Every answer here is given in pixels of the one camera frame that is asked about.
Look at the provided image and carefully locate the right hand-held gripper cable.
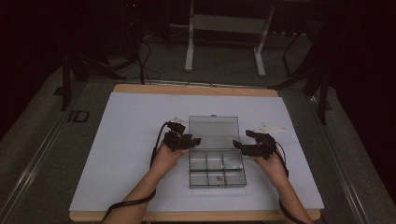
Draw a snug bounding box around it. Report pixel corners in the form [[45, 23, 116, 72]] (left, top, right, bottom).
[[272, 141, 310, 224]]

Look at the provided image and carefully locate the person's left hand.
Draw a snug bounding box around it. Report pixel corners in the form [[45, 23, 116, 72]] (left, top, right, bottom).
[[151, 144, 190, 175]]

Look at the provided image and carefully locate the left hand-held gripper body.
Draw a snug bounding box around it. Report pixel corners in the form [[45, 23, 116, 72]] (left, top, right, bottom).
[[163, 130, 191, 153]]

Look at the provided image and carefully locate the left hand-held gripper cable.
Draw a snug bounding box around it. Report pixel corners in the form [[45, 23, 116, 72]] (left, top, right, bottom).
[[100, 121, 172, 224]]

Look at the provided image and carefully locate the white table cover sheet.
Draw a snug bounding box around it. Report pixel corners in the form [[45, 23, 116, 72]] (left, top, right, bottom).
[[68, 91, 325, 213]]

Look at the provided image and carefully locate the black floor cable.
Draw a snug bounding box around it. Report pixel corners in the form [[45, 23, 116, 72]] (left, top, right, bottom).
[[134, 18, 163, 86]]

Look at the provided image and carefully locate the clear plastic compartment box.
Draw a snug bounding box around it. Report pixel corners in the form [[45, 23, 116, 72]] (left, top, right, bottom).
[[188, 114, 248, 189]]

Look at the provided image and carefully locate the white metal stand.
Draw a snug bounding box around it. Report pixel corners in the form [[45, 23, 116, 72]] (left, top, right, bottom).
[[184, 0, 276, 77]]

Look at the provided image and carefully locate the person's right hand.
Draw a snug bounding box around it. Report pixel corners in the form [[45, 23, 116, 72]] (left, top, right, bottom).
[[250, 151, 290, 189]]

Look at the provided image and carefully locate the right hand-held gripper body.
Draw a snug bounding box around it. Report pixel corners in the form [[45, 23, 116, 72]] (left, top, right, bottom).
[[241, 133, 278, 161]]

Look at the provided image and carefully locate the hand-held gripper cable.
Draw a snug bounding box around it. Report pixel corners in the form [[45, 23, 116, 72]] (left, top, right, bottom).
[[100, 121, 172, 224], [272, 141, 310, 224]]

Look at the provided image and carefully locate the black tripod stand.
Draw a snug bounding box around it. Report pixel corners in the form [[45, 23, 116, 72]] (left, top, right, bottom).
[[268, 18, 332, 126], [60, 46, 142, 112]]

